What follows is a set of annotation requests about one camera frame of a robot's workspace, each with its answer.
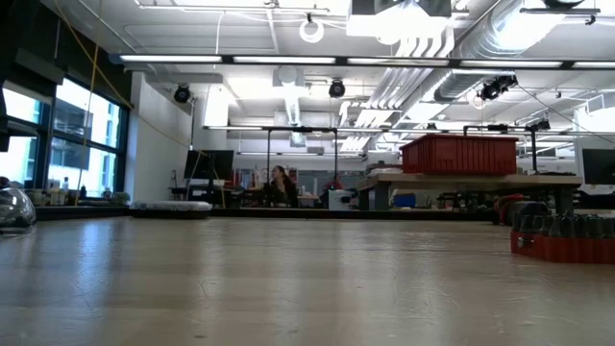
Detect person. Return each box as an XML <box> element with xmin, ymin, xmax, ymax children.
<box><xmin>262</xmin><ymin>164</ymin><xmax>300</xmax><ymax>209</ymax></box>

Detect white appliance box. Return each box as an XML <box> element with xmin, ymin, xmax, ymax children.
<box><xmin>328</xmin><ymin>188</ymin><xmax>353</xmax><ymax>211</ymax></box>

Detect black monitor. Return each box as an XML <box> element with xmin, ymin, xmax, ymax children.
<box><xmin>184</xmin><ymin>149</ymin><xmax>235</xmax><ymax>182</ymax></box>
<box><xmin>580</xmin><ymin>147</ymin><xmax>615</xmax><ymax>186</ymax></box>

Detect blue bin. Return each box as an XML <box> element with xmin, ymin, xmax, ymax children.
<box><xmin>392</xmin><ymin>192</ymin><xmax>418</xmax><ymax>210</ymax></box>

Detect black desk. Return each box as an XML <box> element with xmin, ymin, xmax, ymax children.
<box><xmin>167</xmin><ymin>185</ymin><xmax>239</xmax><ymax>207</ymax></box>

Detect flat white tray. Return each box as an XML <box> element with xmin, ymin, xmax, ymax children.
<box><xmin>128</xmin><ymin>200</ymin><xmax>213</xmax><ymax>213</ymax></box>

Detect large red ribbed bin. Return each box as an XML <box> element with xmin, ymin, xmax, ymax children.
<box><xmin>399</xmin><ymin>134</ymin><xmax>519</xmax><ymax>176</ymax></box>

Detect wooden workbench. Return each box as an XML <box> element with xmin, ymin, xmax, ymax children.
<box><xmin>357</xmin><ymin>172</ymin><xmax>583</xmax><ymax>215</ymax></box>

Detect long ceiling light strip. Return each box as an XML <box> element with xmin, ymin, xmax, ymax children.
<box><xmin>109</xmin><ymin>53</ymin><xmax>615</xmax><ymax>69</ymax></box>

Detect grey red plastic piece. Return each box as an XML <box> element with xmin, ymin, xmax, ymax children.
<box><xmin>492</xmin><ymin>191</ymin><xmax>552</xmax><ymax>227</ymax></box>

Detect black equipment stand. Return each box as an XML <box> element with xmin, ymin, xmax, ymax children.
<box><xmin>523</xmin><ymin>118</ymin><xmax>576</xmax><ymax>177</ymax></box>

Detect red bit holder block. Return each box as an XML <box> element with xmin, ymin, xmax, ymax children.
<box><xmin>508</xmin><ymin>213</ymin><xmax>615</xmax><ymax>265</ymax></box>

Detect black eyeglasses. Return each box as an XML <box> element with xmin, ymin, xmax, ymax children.
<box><xmin>0</xmin><ymin>185</ymin><xmax>37</xmax><ymax>232</ymax></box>

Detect white cable coil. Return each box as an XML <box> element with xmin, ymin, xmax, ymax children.
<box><xmin>298</xmin><ymin>17</ymin><xmax>326</xmax><ymax>44</ymax></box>

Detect black ceiling camera rig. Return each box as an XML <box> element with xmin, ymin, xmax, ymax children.
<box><xmin>477</xmin><ymin>74</ymin><xmax>519</xmax><ymax>102</ymax></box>

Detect silver ceiling duct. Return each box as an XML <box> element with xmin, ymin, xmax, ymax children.
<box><xmin>398</xmin><ymin>0</ymin><xmax>568</xmax><ymax>126</ymax></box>

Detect yellow cable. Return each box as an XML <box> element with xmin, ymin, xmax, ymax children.
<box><xmin>51</xmin><ymin>0</ymin><xmax>135</xmax><ymax>208</ymax></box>

